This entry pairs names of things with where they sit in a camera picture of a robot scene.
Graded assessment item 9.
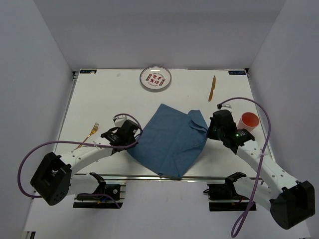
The blue cloth napkin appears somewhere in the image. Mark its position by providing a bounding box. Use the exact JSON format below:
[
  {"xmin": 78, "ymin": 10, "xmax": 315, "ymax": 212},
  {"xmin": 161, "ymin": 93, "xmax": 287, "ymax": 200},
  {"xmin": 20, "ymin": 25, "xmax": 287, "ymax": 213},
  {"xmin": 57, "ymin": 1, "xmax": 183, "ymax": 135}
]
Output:
[{"xmin": 128, "ymin": 104, "xmax": 208, "ymax": 178}]

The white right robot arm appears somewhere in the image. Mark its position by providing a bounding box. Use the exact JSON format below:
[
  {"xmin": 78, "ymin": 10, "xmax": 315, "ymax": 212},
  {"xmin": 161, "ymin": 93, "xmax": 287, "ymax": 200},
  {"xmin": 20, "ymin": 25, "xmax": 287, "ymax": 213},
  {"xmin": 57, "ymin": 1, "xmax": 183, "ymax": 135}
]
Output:
[{"xmin": 206, "ymin": 110, "xmax": 315, "ymax": 230}]

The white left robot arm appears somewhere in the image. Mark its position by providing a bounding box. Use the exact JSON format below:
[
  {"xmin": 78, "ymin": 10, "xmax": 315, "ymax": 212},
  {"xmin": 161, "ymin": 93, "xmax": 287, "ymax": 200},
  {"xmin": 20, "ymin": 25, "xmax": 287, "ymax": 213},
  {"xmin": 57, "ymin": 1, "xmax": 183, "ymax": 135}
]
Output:
[{"xmin": 30, "ymin": 119, "xmax": 142, "ymax": 206}]

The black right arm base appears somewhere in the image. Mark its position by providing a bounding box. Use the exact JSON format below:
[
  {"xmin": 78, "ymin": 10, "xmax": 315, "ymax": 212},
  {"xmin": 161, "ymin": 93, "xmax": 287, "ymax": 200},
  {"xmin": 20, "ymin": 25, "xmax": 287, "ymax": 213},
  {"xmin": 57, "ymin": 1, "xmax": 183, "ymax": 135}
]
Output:
[{"xmin": 203, "ymin": 172, "xmax": 250, "ymax": 212}]

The red plastic cup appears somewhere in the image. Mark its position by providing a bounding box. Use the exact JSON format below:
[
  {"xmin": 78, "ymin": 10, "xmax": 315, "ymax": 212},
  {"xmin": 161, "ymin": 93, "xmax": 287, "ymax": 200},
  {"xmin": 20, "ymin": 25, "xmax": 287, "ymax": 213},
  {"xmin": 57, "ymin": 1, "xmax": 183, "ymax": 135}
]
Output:
[{"xmin": 237, "ymin": 112, "xmax": 260, "ymax": 132}]

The gold fork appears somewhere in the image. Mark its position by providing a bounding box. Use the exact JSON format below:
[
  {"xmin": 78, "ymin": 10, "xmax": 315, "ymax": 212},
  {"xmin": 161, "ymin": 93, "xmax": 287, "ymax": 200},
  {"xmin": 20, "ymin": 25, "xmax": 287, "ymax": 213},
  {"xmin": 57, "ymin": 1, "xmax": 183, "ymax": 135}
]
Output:
[{"xmin": 81, "ymin": 122, "xmax": 99, "ymax": 142}]

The gold knife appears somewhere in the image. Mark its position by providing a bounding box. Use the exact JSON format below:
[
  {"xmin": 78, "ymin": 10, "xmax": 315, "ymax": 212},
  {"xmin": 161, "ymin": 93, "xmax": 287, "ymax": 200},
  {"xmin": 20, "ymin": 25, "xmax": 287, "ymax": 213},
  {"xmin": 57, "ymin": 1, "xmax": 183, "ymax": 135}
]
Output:
[{"xmin": 208, "ymin": 75, "xmax": 216, "ymax": 102}]

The right blue corner label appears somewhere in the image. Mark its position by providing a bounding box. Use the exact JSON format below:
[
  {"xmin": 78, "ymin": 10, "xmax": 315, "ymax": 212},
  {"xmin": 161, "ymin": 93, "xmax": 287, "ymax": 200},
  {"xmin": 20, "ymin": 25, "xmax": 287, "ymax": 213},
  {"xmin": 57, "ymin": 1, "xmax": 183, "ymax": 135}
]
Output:
[{"xmin": 228, "ymin": 71, "xmax": 246, "ymax": 75}]

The blue corner label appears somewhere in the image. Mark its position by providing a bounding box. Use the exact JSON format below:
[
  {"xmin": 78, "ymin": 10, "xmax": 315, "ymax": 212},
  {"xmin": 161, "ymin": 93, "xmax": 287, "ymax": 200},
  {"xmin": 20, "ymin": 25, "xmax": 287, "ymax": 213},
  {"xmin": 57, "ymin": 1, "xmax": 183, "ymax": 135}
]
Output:
[
  {"xmin": 79, "ymin": 69, "xmax": 97, "ymax": 74},
  {"xmin": 228, "ymin": 71, "xmax": 246, "ymax": 75}
]

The white patterned plate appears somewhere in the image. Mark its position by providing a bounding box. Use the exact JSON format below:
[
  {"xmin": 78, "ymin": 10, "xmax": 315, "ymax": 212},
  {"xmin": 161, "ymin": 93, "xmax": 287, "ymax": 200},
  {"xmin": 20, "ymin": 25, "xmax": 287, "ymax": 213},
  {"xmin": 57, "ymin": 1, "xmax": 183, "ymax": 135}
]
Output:
[{"xmin": 139, "ymin": 66, "xmax": 172, "ymax": 92}]

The left blue corner label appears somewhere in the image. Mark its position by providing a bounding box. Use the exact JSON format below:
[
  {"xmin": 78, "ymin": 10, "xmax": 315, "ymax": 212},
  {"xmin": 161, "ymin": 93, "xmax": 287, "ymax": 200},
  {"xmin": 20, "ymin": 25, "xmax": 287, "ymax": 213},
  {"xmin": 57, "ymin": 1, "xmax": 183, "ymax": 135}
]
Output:
[{"xmin": 79, "ymin": 69, "xmax": 97, "ymax": 74}]

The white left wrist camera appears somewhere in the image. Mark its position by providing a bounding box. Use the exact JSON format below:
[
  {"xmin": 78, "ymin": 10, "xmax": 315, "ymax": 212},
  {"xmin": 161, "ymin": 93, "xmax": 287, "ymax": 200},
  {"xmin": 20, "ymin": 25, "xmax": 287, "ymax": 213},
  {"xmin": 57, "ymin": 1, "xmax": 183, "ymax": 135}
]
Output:
[{"xmin": 113, "ymin": 115, "xmax": 127, "ymax": 127}]

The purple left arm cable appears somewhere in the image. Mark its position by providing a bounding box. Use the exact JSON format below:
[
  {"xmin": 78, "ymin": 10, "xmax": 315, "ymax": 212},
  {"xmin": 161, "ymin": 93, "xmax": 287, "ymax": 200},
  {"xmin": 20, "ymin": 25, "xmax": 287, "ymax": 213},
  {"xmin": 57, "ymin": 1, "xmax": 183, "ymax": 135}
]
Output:
[{"xmin": 17, "ymin": 113, "xmax": 144, "ymax": 209}]

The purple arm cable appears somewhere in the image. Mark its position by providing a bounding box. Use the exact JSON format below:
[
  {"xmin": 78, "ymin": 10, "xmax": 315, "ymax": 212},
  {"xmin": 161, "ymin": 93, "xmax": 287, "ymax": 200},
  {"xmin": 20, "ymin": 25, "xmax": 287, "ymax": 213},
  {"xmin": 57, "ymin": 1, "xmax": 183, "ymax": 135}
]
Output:
[
  {"xmin": 217, "ymin": 97, "xmax": 272, "ymax": 239},
  {"xmin": 17, "ymin": 113, "xmax": 144, "ymax": 209}
]

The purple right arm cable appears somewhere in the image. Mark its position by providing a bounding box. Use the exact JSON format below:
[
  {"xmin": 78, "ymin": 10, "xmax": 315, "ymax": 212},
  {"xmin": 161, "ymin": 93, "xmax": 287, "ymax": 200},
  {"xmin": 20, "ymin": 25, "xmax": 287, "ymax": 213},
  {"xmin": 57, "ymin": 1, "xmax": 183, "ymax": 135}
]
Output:
[{"xmin": 217, "ymin": 97, "xmax": 272, "ymax": 239}]

